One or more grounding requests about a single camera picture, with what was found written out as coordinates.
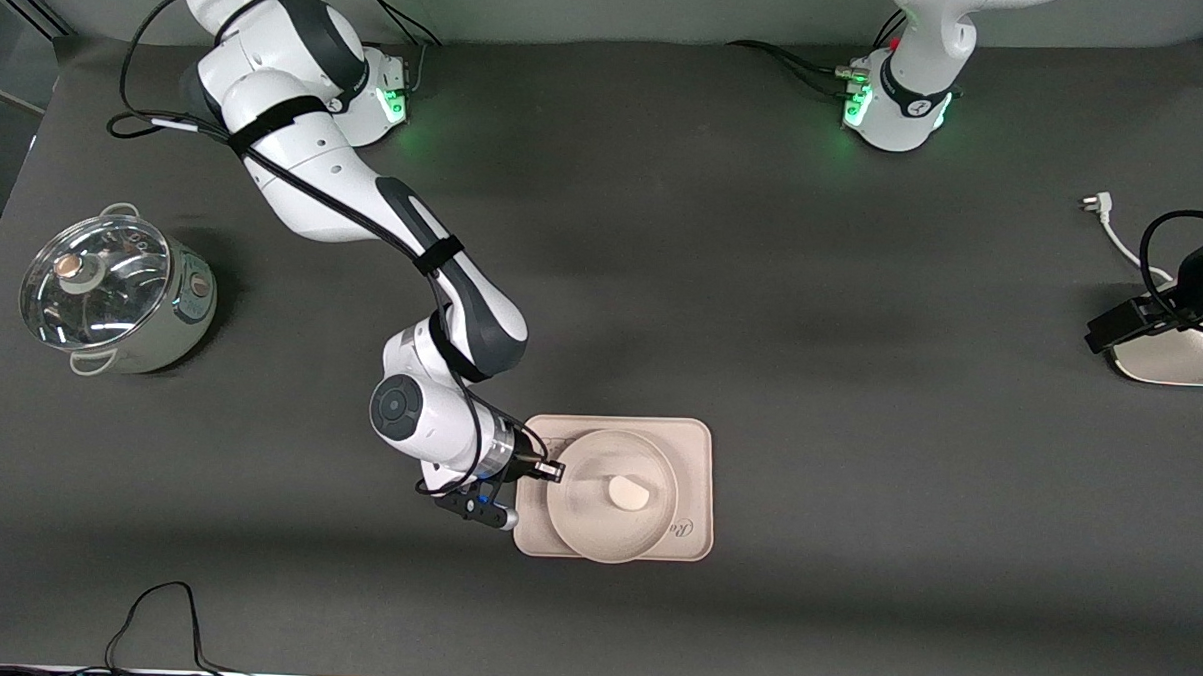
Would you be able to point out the glass pot lid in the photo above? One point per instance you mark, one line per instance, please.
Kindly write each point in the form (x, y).
(93, 280)

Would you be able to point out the round beige plate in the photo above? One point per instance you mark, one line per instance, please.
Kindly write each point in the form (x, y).
(595, 518)

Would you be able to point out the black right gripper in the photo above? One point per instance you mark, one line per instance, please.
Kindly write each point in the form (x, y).
(524, 462)

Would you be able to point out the beige rectangular rabbit tray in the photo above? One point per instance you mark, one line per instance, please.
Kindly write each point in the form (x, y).
(698, 451)

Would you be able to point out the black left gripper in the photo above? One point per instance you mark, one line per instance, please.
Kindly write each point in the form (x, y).
(1196, 289)

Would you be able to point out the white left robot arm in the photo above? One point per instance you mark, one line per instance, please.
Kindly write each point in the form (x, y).
(910, 99)

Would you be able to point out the cream white toaster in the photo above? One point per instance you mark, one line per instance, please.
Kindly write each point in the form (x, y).
(1171, 366)

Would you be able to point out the small white bun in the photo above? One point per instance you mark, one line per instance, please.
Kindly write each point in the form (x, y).
(628, 492)

